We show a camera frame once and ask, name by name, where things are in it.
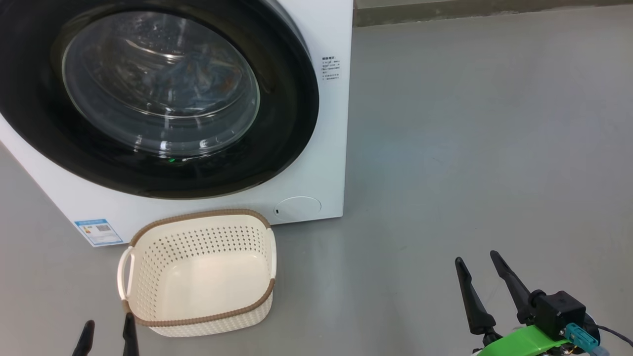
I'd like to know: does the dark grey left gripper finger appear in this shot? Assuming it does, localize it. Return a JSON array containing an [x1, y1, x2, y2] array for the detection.
[[72, 320, 95, 356], [122, 312, 140, 356]]

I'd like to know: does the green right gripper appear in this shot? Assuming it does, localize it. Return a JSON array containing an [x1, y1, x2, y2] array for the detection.
[[455, 250, 574, 356]]

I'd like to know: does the washer door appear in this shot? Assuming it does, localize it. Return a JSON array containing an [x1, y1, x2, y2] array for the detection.
[[0, 0, 320, 200]]

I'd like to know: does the blue orange patterned cloth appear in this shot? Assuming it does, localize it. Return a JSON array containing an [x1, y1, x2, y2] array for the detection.
[[158, 52, 243, 109]]

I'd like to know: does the white washing machine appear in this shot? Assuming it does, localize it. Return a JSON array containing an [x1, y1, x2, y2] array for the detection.
[[0, 0, 354, 248]]

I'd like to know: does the cream perforated laundry basket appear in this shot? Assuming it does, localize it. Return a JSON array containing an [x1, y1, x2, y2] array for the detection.
[[117, 208, 277, 338]]

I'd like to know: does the blue energy label sticker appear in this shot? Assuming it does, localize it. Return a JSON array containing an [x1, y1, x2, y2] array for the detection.
[[74, 218, 124, 247]]

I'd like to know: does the round white filter cover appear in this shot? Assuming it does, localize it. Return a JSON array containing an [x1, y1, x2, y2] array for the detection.
[[274, 196, 322, 222]]

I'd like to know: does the black cable teal connector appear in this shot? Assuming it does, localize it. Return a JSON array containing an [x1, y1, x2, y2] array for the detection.
[[564, 323, 633, 356]]

